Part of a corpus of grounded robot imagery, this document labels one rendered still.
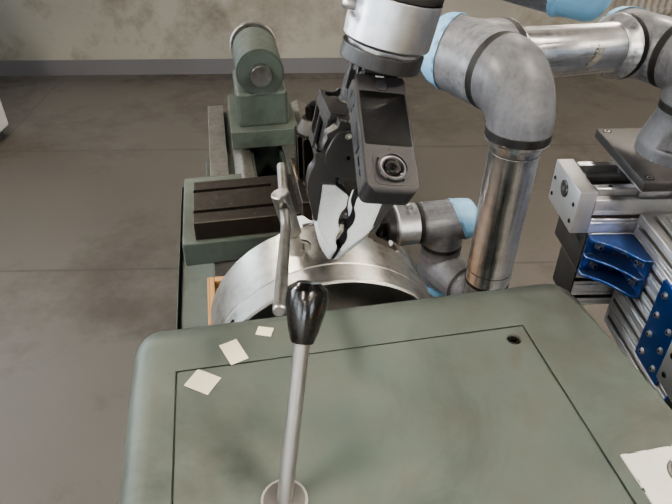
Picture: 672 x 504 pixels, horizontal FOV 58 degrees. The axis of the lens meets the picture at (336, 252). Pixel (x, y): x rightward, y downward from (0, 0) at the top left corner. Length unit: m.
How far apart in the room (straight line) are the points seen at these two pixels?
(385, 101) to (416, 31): 0.06
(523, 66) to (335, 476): 0.60
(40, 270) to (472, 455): 2.67
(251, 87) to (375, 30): 1.32
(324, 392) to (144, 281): 2.29
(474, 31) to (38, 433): 1.89
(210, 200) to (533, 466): 1.03
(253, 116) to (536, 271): 1.57
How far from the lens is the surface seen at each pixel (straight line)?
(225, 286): 0.82
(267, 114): 1.85
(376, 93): 0.52
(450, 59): 0.95
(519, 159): 0.92
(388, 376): 0.58
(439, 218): 1.08
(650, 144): 1.25
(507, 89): 0.89
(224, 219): 1.33
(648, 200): 1.26
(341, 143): 0.54
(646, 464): 0.57
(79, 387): 2.42
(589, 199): 1.21
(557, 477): 0.54
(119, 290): 2.79
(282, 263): 0.59
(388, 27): 0.50
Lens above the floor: 1.68
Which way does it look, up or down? 36 degrees down
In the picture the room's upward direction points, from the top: straight up
